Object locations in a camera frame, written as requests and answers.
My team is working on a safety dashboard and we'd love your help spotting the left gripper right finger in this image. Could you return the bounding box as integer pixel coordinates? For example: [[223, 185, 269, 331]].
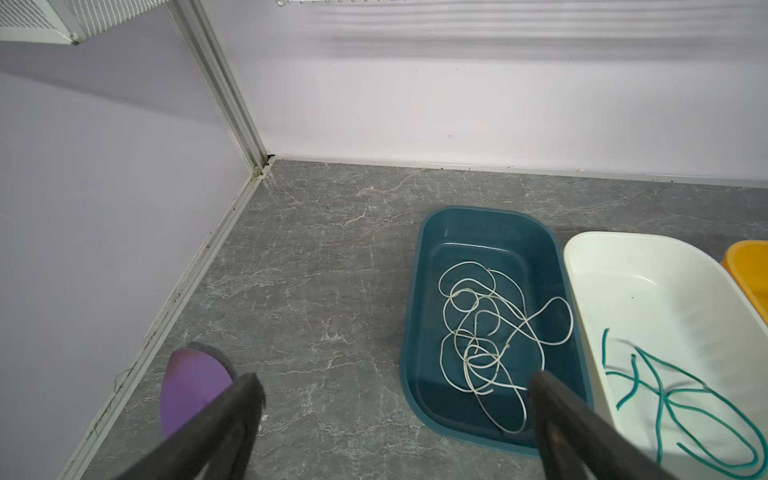
[[528, 371, 672, 480]]

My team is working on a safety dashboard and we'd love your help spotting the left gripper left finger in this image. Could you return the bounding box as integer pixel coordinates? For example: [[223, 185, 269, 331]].
[[119, 373, 266, 479]]

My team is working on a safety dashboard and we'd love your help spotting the white cable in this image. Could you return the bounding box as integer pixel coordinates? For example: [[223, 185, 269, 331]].
[[436, 259, 575, 436]]

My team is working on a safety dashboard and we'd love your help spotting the purple pink scoop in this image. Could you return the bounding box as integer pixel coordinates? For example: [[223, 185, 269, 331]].
[[159, 342, 237, 438]]

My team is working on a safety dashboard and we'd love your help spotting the white plastic bin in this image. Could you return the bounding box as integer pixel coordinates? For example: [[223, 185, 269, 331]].
[[564, 232, 767, 479]]

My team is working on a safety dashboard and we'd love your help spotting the teal plastic bin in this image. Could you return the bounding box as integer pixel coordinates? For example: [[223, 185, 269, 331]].
[[400, 206, 593, 456]]

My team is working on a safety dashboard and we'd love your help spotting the yellow plastic bin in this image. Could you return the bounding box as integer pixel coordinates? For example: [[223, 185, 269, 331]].
[[721, 240, 768, 323]]

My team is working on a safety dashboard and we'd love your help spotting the white mesh box basket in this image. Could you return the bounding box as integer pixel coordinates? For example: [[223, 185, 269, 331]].
[[0, 0, 166, 45]]

